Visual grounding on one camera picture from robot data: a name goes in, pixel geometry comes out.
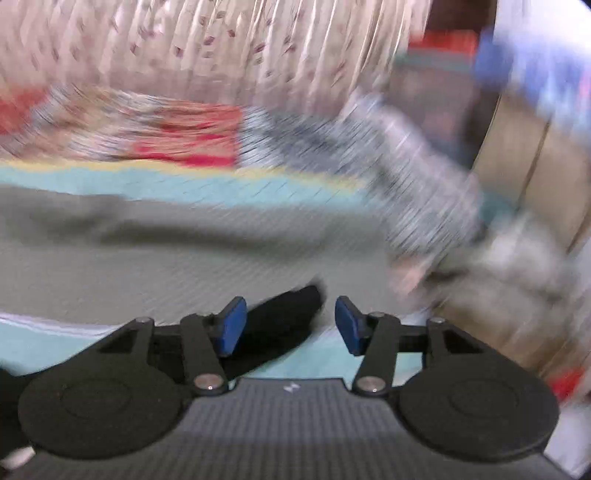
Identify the patterned beige curtain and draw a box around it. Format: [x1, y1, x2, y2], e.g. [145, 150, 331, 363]
[1, 0, 431, 116]

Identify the beige cabinet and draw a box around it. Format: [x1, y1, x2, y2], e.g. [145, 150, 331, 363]
[473, 94, 590, 251]

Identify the blue printed cloth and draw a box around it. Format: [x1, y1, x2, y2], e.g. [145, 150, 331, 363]
[474, 32, 590, 144]

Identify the khaki crumpled garment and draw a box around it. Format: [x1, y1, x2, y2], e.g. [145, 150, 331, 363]
[392, 215, 584, 352]

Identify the grey teal-bordered blanket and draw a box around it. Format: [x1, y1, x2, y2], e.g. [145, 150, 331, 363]
[1, 161, 420, 374]

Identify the red garment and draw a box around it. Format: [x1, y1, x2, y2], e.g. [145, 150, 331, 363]
[549, 369, 585, 402]

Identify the red patterned quilt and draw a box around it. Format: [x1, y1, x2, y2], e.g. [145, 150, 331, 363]
[1, 84, 245, 168]

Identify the black pant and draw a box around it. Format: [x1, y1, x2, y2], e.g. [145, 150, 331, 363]
[1, 284, 325, 457]

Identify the black white patterned cloth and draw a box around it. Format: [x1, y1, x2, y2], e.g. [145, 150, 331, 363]
[238, 93, 482, 267]

